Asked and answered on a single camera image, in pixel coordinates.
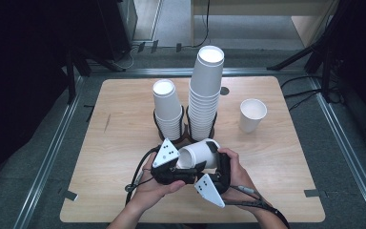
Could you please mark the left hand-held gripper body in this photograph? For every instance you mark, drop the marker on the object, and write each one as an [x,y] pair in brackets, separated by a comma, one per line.
[166,154]

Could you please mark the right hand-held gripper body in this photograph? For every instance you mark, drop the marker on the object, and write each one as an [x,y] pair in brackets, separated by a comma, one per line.
[211,191]

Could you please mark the white paper cup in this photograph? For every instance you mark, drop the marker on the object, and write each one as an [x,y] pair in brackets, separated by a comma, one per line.
[200,154]
[251,117]

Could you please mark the black double cup holder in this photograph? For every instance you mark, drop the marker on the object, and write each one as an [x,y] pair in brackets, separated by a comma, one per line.
[186,135]

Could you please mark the tall stack of white cups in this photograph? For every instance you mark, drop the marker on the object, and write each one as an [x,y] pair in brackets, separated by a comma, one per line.
[206,82]

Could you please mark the person's right hand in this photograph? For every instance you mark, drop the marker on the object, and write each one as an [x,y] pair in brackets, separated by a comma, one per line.
[239,176]

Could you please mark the person's left hand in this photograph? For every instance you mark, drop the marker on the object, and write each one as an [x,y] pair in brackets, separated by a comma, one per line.
[152,192]

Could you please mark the short stack of white cups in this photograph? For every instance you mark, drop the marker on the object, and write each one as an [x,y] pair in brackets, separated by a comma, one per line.
[166,101]

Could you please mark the dark round table grommet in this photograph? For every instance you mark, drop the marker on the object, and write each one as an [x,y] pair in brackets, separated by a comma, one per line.
[224,91]

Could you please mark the grey tape piece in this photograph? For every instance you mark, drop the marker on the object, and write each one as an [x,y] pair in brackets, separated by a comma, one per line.
[70,195]
[312,193]

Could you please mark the black tape strip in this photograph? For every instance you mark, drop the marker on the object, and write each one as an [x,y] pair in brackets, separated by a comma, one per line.
[141,47]
[154,46]
[178,47]

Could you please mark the black metal stand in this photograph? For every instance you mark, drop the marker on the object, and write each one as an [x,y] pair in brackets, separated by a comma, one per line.
[76,68]

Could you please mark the black tripod stand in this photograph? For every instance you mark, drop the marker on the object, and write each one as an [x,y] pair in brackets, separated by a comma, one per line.
[301,54]

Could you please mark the black cabinet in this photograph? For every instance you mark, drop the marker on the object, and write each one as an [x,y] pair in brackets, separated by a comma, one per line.
[117,25]

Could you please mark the light wooden furniture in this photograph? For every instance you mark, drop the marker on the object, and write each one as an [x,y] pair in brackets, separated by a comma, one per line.
[260,7]

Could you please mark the aluminium floor rail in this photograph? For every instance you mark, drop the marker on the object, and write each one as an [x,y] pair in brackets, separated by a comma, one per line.
[146,72]
[346,152]
[49,159]

